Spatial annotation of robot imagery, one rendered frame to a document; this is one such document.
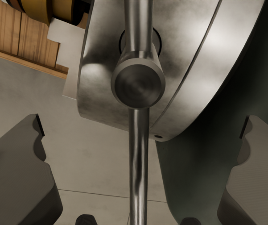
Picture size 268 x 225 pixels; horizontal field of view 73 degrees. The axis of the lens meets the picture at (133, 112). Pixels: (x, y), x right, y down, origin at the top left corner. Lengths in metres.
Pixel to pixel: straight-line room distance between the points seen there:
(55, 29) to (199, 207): 0.30
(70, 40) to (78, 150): 1.54
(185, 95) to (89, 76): 0.09
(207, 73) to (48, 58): 0.46
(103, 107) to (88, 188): 1.89
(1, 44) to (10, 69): 1.09
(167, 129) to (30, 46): 0.46
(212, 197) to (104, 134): 1.44
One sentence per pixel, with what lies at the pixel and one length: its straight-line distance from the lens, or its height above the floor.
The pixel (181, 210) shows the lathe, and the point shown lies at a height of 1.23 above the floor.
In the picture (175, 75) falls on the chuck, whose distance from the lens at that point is 0.16.
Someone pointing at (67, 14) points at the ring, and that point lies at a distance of 0.30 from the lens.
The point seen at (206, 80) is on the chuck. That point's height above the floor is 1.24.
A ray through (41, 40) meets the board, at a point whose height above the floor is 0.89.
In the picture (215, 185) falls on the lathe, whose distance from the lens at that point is 0.23.
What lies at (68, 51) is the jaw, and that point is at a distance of 0.30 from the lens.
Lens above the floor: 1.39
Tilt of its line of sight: 66 degrees down
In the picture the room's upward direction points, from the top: 179 degrees counter-clockwise
